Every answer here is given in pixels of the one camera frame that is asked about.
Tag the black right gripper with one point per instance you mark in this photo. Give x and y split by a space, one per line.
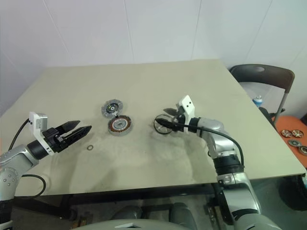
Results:
182 122

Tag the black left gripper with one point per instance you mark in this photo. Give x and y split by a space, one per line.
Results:
56 141

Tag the grey motor end cap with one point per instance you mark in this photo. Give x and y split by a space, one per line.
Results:
112 108

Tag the copper wound stator disc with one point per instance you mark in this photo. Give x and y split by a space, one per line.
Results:
120 125

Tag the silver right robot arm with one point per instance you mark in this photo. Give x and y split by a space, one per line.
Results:
216 129

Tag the blue capped water bottle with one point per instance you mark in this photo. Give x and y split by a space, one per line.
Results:
258 102

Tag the dark grey rounded shape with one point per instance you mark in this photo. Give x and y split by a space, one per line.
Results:
182 209

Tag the black folding chair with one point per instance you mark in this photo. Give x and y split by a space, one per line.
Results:
263 76

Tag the grey robot torso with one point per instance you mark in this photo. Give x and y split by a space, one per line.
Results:
144 221

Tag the brass spoked rotor disc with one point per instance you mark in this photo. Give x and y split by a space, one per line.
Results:
286 133
297 134

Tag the orange stool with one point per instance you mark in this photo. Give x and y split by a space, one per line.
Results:
287 123

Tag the grey gear disc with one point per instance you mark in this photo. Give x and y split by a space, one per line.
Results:
293 143

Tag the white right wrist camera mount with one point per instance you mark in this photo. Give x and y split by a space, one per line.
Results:
188 105

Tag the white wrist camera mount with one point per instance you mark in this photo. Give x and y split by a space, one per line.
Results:
188 105
33 122

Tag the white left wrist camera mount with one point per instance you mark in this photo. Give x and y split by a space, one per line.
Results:
33 122

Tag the dark table frame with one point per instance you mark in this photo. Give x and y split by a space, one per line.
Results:
108 194

